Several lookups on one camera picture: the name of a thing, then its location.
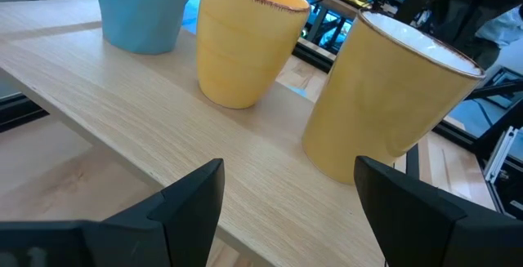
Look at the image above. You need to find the light blue mug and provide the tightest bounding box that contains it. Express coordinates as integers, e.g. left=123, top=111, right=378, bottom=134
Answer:
left=93, top=0, right=203, bottom=56

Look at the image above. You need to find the wooden box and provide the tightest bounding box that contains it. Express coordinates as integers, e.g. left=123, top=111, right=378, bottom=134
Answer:
left=0, top=0, right=388, bottom=267

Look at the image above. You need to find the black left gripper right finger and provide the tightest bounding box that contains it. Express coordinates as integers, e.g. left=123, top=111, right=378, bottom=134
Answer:
left=353, top=154, right=523, bottom=267

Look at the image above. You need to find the large yellow mug white inside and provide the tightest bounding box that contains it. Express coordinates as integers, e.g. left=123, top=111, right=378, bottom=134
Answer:
left=301, top=8, right=487, bottom=186

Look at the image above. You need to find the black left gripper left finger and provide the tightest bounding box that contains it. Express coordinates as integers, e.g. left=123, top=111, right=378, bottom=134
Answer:
left=0, top=157, right=226, bottom=267

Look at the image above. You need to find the silver aluminium profile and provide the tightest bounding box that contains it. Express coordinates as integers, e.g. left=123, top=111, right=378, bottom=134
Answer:
left=483, top=125, right=521, bottom=183

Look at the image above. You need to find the small yellow cup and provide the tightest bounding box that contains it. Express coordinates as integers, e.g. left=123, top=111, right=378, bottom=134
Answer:
left=195, top=0, right=312, bottom=110

